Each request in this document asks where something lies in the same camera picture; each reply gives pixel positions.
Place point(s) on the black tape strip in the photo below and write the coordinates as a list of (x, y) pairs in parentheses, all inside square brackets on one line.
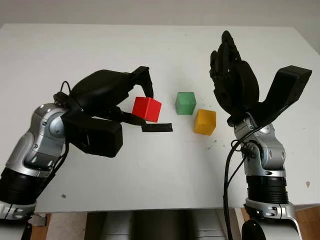
[(160, 128)]

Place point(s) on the white table leg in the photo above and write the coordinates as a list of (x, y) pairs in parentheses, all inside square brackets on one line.
[(240, 225)]

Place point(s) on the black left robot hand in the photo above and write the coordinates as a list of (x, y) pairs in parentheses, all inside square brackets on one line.
[(102, 87)]

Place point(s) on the dark grey robot body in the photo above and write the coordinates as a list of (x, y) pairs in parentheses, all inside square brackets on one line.
[(165, 225)]

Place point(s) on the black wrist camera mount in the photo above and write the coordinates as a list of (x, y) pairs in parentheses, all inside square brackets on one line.
[(100, 137), (287, 85)]

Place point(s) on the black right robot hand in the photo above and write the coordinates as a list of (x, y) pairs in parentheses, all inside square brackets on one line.
[(237, 85)]

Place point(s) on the yellow cube block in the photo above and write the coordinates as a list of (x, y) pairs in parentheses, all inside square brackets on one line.
[(205, 122)]

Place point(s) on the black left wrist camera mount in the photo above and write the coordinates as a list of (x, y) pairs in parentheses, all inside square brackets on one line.
[(100, 137)]

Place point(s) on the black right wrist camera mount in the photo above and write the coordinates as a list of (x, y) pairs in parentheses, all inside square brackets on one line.
[(287, 85)]

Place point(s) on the red cube block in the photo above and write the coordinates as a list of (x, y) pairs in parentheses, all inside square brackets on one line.
[(147, 108)]

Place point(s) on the green cube block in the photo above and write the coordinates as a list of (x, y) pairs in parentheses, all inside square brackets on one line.
[(185, 103)]

